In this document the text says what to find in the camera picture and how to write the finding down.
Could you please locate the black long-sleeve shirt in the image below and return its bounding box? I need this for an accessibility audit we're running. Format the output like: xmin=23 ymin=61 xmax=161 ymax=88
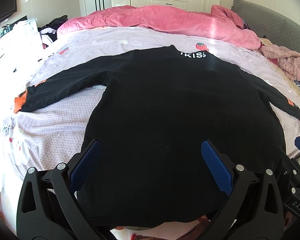
xmin=15 ymin=46 xmax=300 ymax=228

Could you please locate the dark clothes pile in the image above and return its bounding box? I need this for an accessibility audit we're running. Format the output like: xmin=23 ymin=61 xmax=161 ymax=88
xmin=38 ymin=15 xmax=68 ymax=49

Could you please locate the lilac patterned bed sheet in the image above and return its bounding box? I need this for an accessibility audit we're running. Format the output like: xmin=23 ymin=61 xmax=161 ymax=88
xmin=0 ymin=27 xmax=300 ymax=231

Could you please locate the fluffy pink garment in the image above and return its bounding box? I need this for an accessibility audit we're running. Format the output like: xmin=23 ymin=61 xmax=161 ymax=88
xmin=260 ymin=44 xmax=300 ymax=81

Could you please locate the grey quilted headboard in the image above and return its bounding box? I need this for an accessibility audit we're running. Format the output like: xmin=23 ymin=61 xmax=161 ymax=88
xmin=231 ymin=0 xmax=300 ymax=53

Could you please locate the pink quilt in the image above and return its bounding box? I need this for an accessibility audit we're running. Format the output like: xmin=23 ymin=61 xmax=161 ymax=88
xmin=57 ymin=4 xmax=261 ymax=50

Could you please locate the white drawer cabinet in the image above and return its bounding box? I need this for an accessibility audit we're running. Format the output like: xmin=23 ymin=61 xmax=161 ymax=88
xmin=0 ymin=17 xmax=44 ymax=72

